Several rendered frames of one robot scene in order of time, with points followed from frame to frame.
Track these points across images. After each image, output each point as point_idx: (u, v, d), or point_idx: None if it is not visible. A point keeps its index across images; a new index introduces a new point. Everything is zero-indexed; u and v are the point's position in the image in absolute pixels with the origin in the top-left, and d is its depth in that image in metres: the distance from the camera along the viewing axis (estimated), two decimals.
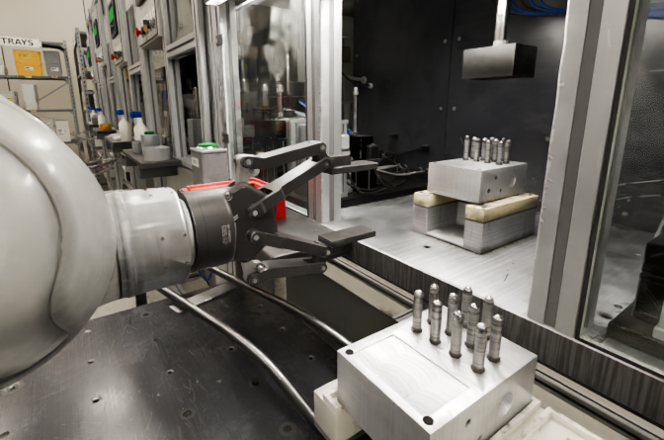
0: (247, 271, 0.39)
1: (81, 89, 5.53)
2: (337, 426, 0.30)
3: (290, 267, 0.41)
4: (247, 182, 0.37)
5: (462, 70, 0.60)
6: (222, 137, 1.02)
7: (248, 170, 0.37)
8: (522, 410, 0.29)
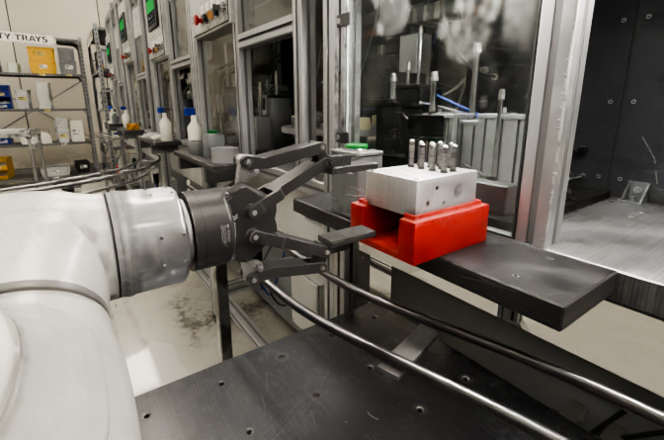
0: (247, 271, 0.39)
1: (95, 87, 5.38)
2: None
3: (290, 267, 0.41)
4: (247, 182, 0.37)
5: None
6: (337, 136, 0.86)
7: (248, 170, 0.37)
8: None
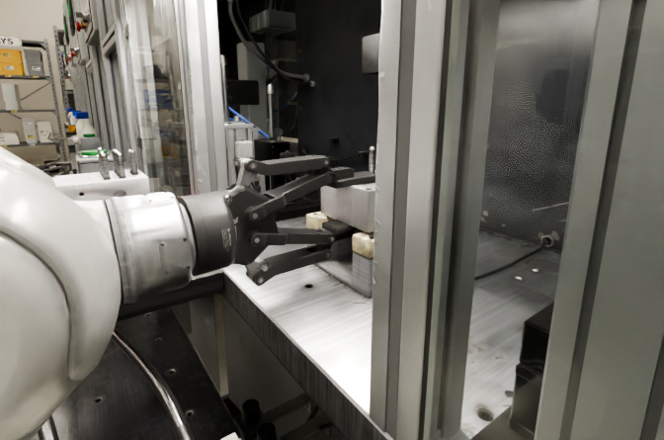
0: (251, 272, 0.39)
1: None
2: None
3: (293, 260, 0.41)
4: (248, 186, 0.37)
5: (362, 62, 0.48)
6: (137, 142, 0.90)
7: (251, 174, 0.37)
8: None
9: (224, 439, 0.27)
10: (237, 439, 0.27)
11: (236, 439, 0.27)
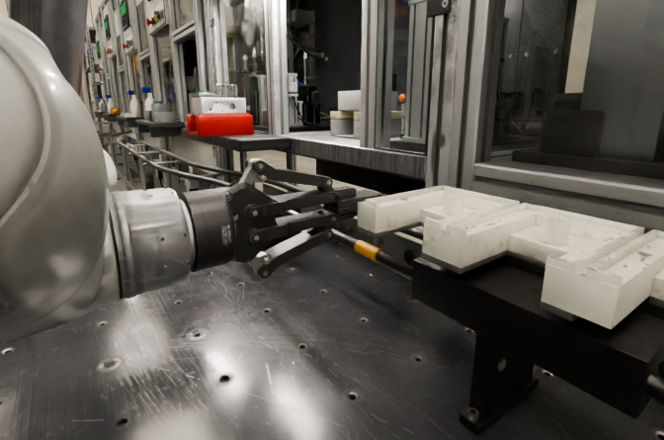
0: (255, 267, 0.39)
1: (88, 82, 5.91)
2: (376, 218, 0.42)
3: (294, 247, 0.41)
4: (251, 185, 0.37)
5: (357, 86, 1.01)
6: (214, 94, 1.40)
7: (256, 174, 0.37)
8: (506, 203, 0.42)
9: None
10: (438, 188, 0.52)
11: (438, 188, 0.52)
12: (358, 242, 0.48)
